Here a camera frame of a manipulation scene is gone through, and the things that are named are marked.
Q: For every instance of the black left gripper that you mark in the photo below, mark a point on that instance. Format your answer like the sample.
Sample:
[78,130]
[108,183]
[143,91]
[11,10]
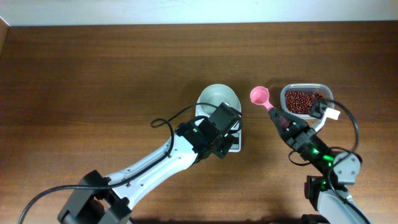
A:
[222,151]

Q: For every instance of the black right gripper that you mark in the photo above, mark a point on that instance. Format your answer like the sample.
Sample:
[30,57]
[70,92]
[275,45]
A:
[297,134]

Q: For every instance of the pink measuring scoop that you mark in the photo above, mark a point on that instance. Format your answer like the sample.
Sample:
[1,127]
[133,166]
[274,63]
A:
[259,95]

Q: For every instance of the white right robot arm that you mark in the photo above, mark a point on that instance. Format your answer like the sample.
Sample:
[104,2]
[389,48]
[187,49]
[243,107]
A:
[339,167]

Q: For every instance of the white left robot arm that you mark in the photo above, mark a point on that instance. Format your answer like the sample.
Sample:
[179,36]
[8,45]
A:
[111,199]

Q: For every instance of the white digital kitchen scale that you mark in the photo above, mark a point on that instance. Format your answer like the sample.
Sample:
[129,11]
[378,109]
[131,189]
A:
[236,137]

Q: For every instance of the white bowl on scale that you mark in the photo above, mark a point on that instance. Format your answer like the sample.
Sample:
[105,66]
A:
[220,89]

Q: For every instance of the red beans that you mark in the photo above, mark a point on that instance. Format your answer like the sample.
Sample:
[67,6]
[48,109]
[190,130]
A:
[300,102]

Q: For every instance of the clear plastic bean container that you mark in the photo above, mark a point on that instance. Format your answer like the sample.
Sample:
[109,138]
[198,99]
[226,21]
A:
[306,87]

